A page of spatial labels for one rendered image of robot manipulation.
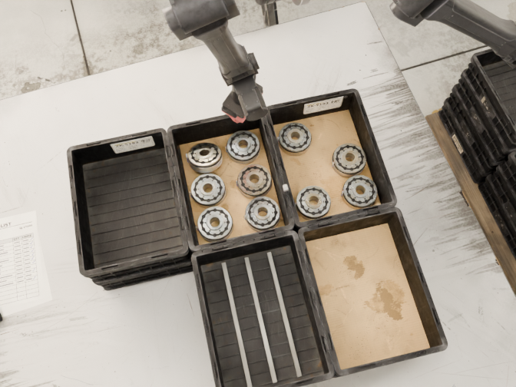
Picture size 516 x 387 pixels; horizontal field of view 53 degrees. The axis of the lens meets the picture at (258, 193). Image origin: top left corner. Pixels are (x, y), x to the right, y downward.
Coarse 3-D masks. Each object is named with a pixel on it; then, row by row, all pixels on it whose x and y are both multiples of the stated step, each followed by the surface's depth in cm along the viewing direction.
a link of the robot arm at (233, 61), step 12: (228, 0) 79; (168, 12) 79; (228, 12) 83; (168, 24) 79; (216, 24) 84; (180, 36) 84; (204, 36) 85; (216, 36) 87; (228, 36) 90; (216, 48) 93; (228, 48) 96; (240, 48) 110; (228, 60) 102; (240, 60) 106; (228, 72) 111; (240, 72) 114; (252, 72) 117
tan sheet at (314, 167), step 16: (336, 112) 168; (320, 128) 166; (336, 128) 166; (352, 128) 166; (320, 144) 164; (336, 144) 164; (288, 160) 162; (304, 160) 162; (320, 160) 162; (288, 176) 160; (304, 176) 160; (320, 176) 160; (336, 176) 160; (368, 176) 160; (336, 192) 158; (336, 208) 156
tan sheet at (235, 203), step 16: (192, 144) 164; (224, 144) 164; (224, 160) 162; (256, 160) 162; (192, 176) 160; (224, 176) 160; (208, 192) 158; (240, 192) 158; (272, 192) 158; (192, 208) 156; (224, 208) 156; (240, 208) 156; (240, 224) 154
